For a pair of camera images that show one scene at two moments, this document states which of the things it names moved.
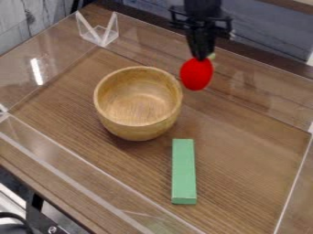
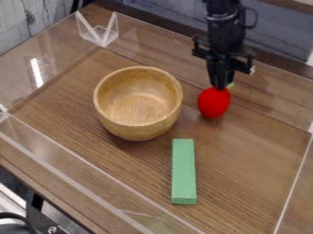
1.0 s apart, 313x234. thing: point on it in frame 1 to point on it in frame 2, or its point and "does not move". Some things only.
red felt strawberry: x=197 y=73 to x=213 y=101
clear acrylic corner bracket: x=101 y=36 does not move
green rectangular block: x=184 y=193 does not move
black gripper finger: x=199 y=40 to x=217 y=69
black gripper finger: x=207 y=42 to x=224 y=73
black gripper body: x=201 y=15 to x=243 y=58
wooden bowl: x=137 y=100 does not move
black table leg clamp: x=40 y=223 does not move
